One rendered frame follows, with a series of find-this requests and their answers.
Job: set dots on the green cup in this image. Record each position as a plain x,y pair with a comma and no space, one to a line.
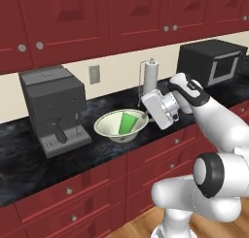
127,123

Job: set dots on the grey wall outlet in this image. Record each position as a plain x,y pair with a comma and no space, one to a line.
94,74

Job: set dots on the silver cupboard knob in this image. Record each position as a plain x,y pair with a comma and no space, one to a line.
244,17
39,45
174,27
22,48
166,28

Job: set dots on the white bowl with green rim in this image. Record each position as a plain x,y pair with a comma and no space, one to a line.
108,127

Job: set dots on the red upper cupboard door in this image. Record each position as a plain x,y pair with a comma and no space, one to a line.
11,25
228,7
191,12
64,21
139,15

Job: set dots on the black microwave oven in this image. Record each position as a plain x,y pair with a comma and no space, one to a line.
204,60

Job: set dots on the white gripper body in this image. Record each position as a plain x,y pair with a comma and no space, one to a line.
157,108

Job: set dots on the dark grey coffee machine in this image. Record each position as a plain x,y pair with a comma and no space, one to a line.
53,102

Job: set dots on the red drawer front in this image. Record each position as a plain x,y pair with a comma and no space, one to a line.
152,177
155,151
97,206
90,180
139,203
240,115

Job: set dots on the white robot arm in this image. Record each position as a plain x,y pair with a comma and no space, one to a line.
220,125

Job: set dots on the white paper towel roll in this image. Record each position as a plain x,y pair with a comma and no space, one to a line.
150,78

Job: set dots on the silver drawer knob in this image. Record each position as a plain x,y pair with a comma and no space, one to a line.
171,166
69,191
176,141
241,110
74,218

